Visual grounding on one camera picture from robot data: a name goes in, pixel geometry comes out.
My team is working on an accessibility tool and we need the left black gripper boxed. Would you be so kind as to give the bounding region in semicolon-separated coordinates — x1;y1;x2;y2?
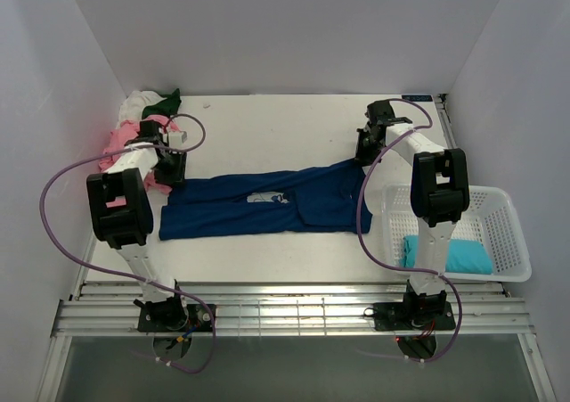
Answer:
153;149;188;189

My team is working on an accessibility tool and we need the navy blue printed t-shirt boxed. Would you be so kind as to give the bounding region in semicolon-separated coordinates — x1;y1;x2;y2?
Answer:
159;160;365;241

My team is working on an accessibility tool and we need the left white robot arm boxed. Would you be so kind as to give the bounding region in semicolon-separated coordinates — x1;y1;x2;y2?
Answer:
86;120;189;331

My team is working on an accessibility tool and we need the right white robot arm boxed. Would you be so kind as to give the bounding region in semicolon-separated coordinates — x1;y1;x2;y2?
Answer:
355;100;469;333

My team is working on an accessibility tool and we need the pink t-shirt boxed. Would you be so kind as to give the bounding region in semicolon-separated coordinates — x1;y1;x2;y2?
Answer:
97;114;173;196

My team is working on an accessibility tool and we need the blue label sticker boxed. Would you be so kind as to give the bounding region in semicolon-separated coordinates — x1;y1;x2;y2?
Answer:
402;94;433;103

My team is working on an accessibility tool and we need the dark green t-shirt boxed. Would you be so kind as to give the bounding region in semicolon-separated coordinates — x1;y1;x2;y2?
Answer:
142;88;182;119

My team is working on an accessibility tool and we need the white t-shirt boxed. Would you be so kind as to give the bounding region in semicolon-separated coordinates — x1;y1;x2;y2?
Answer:
118;91;162;123

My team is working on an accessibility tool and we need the white plastic basket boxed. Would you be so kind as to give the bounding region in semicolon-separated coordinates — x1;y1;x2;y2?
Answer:
381;184;532;283

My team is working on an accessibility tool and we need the rolled turquoise t-shirt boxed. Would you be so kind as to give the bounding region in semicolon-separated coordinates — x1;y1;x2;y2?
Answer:
400;235;493;275

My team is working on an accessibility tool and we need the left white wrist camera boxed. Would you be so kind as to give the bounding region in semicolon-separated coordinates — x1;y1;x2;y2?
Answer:
166;130;188;150

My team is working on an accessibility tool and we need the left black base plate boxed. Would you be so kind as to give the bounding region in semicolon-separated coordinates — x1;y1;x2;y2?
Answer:
136;301;216;333

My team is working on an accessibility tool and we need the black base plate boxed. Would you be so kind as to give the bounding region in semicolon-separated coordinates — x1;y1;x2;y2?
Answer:
363;302;456;332
136;301;216;333

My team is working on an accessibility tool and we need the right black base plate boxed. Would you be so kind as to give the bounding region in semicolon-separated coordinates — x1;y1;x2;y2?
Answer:
363;302;456;332

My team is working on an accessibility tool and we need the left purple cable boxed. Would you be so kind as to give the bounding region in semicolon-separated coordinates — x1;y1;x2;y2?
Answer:
38;113;219;374

